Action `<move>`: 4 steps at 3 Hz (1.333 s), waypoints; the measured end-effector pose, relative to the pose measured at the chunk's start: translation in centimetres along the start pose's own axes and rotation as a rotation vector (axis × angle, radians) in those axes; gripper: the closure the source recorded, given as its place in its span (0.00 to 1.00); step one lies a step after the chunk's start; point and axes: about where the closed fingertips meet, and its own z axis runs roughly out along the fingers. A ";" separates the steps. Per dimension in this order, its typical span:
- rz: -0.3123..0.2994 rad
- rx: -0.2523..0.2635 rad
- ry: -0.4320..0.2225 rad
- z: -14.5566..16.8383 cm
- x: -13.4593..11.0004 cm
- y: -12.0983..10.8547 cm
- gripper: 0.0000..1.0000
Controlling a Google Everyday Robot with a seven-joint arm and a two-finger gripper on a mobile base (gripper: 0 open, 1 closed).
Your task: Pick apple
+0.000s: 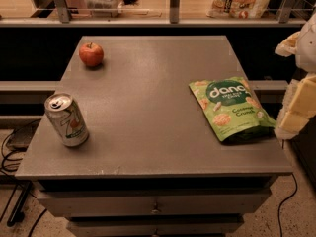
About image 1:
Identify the black cable right floor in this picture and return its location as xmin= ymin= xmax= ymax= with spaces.
xmin=276 ymin=173 xmax=299 ymax=237

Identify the clear plastic container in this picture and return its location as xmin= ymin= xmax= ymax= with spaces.
xmin=84 ymin=0 xmax=122 ymax=18

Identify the grey drawer cabinet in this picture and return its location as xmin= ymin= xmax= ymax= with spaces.
xmin=17 ymin=36 xmax=292 ymax=237

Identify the red apple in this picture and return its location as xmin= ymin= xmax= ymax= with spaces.
xmin=79 ymin=42 xmax=104 ymax=67

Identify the metal shelf rail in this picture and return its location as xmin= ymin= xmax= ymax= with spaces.
xmin=0 ymin=0 xmax=315 ymax=28

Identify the upper drawer knob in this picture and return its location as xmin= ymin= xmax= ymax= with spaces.
xmin=150 ymin=203 xmax=161 ymax=215

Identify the green snack bag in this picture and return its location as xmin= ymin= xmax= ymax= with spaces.
xmin=189 ymin=77 xmax=276 ymax=142

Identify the silver soda can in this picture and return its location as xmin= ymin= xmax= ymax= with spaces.
xmin=44 ymin=93 xmax=89 ymax=147

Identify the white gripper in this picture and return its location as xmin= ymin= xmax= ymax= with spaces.
xmin=275 ymin=14 xmax=316 ymax=140

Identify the grey power brick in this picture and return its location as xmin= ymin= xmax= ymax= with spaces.
xmin=6 ymin=125 xmax=37 ymax=151

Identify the colourful snack bag on shelf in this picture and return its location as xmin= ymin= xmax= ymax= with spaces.
xmin=206 ymin=0 xmax=270 ymax=19

